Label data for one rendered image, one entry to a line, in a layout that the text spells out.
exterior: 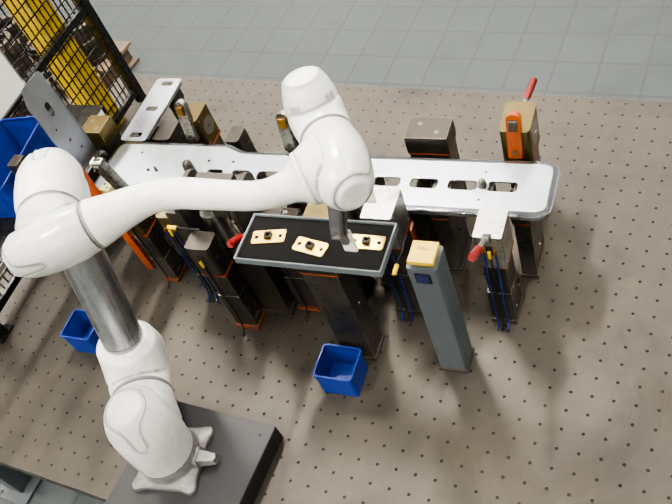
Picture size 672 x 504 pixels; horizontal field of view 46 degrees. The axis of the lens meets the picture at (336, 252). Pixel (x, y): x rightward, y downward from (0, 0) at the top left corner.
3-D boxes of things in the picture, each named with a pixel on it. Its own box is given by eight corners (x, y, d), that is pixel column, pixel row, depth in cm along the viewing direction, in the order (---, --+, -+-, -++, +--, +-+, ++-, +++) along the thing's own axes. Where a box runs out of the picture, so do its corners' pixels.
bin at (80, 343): (117, 328, 246) (103, 312, 239) (102, 356, 241) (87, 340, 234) (89, 324, 251) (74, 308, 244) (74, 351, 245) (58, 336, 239)
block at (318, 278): (385, 335, 217) (340, 233, 183) (377, 361, 213) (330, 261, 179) (351, 331, 221) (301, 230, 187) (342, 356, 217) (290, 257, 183)
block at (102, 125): (159, 190, 281) (109, 115, 254) (150, 207, 277) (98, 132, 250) (141, 188, 284) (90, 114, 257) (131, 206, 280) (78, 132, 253)
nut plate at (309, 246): (329, 244, 181) (328, 241, 180) (321, 257, 179) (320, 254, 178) (299, 236, 185) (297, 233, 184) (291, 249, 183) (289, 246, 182)
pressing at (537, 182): (563, 156, 200) (563, 152, 199) (549, 225, 188) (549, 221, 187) (121, 142, 255) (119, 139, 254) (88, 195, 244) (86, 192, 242)
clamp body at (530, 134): (550, 187, 233) (540, 94, 206) (542, 224, 226) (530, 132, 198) (520, 186, 236) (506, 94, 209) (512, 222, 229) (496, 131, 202)
